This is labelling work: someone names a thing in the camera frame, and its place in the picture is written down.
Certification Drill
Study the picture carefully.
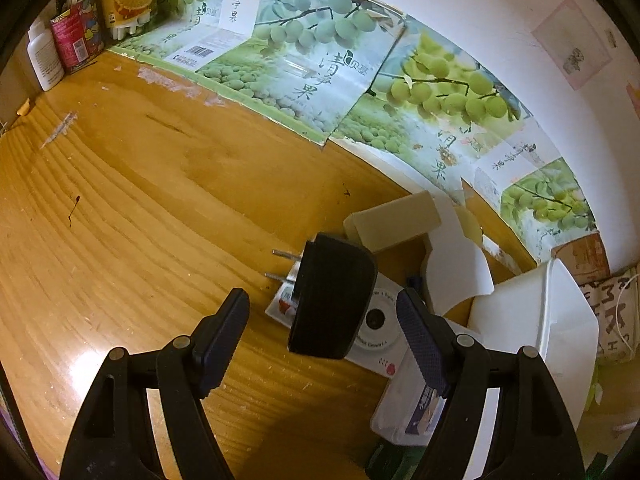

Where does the pink sketch wall note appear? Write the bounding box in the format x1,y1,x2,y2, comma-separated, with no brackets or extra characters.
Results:
532,0,612,91

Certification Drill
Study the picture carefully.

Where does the black plug charger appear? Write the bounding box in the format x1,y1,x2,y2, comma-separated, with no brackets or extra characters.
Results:
270,232,378,360

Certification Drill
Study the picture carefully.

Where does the white children's digital camera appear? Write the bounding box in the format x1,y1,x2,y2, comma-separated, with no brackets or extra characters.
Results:
266,263,408,378

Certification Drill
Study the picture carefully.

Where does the white lotion bottle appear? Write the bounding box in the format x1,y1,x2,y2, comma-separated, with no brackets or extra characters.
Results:
27,18,64,92

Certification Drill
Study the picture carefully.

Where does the white plastic storage bin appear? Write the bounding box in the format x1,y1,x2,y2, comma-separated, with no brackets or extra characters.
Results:
468,258,599,427

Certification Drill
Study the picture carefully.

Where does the green grape printed cardboard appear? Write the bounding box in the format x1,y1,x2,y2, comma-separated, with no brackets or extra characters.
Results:
113,0,597,261

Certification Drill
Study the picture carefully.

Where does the white cloud-shaped board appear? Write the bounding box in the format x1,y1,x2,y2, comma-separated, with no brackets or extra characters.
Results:
423,195,495,315

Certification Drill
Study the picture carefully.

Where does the green bottle with gold cap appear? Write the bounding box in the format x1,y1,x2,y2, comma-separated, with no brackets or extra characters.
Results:
364,439,425,480

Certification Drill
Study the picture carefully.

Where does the brown printed cardboard piece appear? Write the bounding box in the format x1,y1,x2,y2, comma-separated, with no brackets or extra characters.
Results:
551,232,611,285

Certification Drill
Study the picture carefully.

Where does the letter print canvas bag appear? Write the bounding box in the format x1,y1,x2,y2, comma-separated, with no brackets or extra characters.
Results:
580,266,639,366

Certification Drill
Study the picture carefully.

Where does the red pen holder can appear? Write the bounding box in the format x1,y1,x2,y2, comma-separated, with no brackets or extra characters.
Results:
50,0,104,74

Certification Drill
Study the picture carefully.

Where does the beige rectangular eraser block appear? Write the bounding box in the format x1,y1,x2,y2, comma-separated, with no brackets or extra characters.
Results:
343,192,442,254

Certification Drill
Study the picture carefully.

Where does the clear floss pick box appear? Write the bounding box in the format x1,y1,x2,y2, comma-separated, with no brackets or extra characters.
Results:
370,350,445,448

